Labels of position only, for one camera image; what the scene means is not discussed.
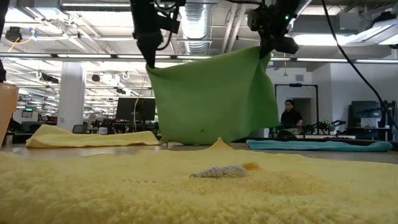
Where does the silver ventilation duct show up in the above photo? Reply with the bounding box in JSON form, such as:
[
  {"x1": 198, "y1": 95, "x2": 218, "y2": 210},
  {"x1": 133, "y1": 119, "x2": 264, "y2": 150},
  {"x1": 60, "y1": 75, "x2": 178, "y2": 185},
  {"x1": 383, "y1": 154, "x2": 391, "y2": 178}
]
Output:
[{"x1": 179, "y1": 0, "x2": 213, "y2": 55}]

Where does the green microfiber towel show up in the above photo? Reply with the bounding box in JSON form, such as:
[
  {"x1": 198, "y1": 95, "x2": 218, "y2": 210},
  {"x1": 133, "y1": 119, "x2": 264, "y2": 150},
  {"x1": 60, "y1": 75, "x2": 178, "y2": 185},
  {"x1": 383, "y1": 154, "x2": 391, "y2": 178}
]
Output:
[{"x1": 146, "y1": 45, "x2": 280, "y2": 146}]

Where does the white building column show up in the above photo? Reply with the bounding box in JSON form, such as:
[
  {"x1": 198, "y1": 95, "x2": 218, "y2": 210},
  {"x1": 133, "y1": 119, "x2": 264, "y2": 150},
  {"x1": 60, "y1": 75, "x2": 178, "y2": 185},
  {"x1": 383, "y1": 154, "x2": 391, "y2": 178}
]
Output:
[{"x1": 57, "y1": 61, "x2": 86, "y2": 133}]

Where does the person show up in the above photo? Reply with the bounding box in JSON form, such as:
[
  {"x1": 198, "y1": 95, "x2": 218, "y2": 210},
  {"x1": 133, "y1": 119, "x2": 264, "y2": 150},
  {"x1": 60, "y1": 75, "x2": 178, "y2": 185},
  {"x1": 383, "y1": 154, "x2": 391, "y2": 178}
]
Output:
[{"x1": 279, "y1": 99, "x2": 305, "y2": 138}]

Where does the black ceiling device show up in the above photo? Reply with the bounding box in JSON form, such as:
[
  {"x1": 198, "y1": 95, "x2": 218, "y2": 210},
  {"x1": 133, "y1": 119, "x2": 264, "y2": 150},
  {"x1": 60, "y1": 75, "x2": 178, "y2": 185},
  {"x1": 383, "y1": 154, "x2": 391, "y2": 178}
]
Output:
[{"x1": 4, "y1": 26, "x2": 23, "y2": 43}]

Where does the plain yellow microfiber towel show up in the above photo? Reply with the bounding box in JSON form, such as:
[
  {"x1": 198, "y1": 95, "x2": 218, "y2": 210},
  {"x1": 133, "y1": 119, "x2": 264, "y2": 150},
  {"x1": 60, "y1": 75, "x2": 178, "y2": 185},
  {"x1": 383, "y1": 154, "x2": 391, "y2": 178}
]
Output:
[{"x1": 25, "y1": 124, "x2": 161, "y2": 149}]

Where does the dark wall-side monitor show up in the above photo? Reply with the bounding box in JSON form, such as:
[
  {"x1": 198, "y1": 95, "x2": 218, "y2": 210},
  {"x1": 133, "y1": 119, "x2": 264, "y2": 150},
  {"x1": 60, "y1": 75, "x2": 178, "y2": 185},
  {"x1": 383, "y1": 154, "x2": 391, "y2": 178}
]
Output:
[{"x1": 351, "y1": 100, "x2": 382, "y2": 128}]

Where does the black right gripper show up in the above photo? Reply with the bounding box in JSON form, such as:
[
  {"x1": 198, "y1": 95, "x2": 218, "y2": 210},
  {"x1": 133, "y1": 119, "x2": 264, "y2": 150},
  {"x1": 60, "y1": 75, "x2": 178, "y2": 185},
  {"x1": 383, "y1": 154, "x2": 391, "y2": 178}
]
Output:
[{"x1": 247, "y1": 0, "x2": 302, "y2": 60}]

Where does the orange plastic tray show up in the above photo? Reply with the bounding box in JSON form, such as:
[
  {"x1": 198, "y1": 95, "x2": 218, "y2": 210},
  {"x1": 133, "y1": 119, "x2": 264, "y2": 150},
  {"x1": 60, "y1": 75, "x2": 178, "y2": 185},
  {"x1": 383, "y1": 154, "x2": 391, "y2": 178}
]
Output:
[{"x1": 0, "y1": 82, "x2": 19, "y2": 147}]

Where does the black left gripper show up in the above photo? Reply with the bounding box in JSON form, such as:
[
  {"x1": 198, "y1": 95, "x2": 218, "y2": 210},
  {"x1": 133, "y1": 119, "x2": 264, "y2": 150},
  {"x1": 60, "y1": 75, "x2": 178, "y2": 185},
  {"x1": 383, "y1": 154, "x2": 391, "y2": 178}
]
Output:
[{"x1": 129, "y1": 0, "x2": 187, "y2": 68}]

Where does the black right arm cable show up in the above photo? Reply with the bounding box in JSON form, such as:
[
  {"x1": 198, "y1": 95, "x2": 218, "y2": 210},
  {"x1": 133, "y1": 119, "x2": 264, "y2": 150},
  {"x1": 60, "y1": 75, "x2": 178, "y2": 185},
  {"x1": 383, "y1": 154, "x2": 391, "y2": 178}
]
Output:
[{"x1": 321, "y1": 0, "x2": 398, "y2": 130}]

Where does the teal microfiber towel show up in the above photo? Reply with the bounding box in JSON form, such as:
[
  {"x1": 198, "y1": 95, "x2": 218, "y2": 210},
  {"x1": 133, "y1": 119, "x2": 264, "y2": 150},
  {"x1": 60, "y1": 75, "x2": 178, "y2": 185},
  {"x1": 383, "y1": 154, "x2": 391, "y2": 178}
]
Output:
[{"x1": 246, "y1": 139, "x2": 393, "y2": 153}]

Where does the yellow towel with white label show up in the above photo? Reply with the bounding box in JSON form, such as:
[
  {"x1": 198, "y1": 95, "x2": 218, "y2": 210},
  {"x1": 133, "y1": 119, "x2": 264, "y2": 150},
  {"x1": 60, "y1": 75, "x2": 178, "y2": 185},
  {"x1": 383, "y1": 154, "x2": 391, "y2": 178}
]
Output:
[{"x1": 0, "y1": 138, "x2": 398, "y2": 224}]

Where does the black portal frame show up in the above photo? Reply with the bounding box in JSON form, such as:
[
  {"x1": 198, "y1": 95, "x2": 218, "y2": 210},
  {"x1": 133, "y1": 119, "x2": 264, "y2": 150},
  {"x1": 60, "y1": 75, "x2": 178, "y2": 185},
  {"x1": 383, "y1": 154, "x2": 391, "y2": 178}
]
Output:
[{"x1": 274, "y1": 83, "x2": 319, "y2": 125}]

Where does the black office monitor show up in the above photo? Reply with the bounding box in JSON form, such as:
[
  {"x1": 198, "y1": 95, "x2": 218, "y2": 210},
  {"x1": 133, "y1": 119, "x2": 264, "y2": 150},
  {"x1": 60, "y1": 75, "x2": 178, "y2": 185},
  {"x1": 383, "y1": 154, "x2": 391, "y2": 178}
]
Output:
[{"x1": 115, "y1": 97, "x2": 157, "y2": 123}]

